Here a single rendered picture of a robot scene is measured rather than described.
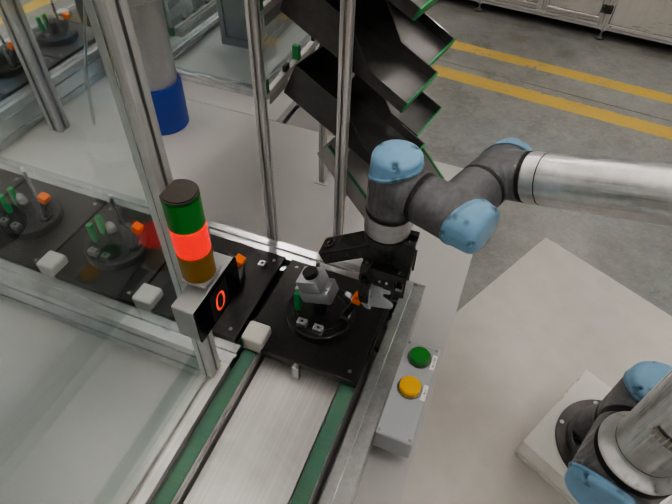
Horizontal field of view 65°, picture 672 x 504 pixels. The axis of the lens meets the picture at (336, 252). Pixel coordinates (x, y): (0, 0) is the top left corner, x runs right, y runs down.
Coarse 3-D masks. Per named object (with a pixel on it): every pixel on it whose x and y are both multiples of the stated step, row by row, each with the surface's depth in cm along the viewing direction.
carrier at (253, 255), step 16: (224, 240) 122; (256, 256) 119; (272, 256) 119; (240, 272) 113; (256, 272) 116; (272, 272) 116; (240, 288) 112; (256, 288) 113; (240, 304) 110; (256, 304) 110; (224, 320) 107; (240, 320) 107; (224, 336) 104; (240, 336) 106
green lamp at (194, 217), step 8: (160, 200) 66; (200, 200) 67; (168, 208) 65; (176, 208) 65; (184, 208) 65; (192, 208) 66; (200, 208) 68; (168, 216) 67; (176, 216) 66; (184, 216) 66; (192, 216) 67; (200, 216) 68; (168, 224) 68; (176, 224) 67; (184, 224) 67; (192, 224) 68; (200, 224) 69; (176, 232) 68; (184, 232) 68; (192, 232) 69
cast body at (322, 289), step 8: (304, 272) 99; (312, 272) 99; (320, 272) 100; (304, 280) 99; (312, 280) 99; (320, 280) 99; (328, 280) 102; (296, 288) 104; (304, 288) 100; (312, 288) 99; (320, 288) 99; (328, 288) 100; (336, 288) 102; (304, 296) 102; (312, 296) 101; (320, 296) 100; (328, 296) 100; (328, 304) 101
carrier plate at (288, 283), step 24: (288, 288) 113; (264, 312) 109; (360, 312) 109; (384, 312) 109; (288, 336) 105; (360, 336) 105; (288, 360) 102; (312, 360) 101; (336, 360) 101; (360, 360) 101
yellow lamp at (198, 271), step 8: (208, 256) 74; (184, 264) 73; (192, 264) 73; (200, 264) 73; (208, 264) 75; (184, 272) 75; (192, 272) 74; (200, 272) 74; (208, 272) 75; (192, 280) 75; (200, 280) 76
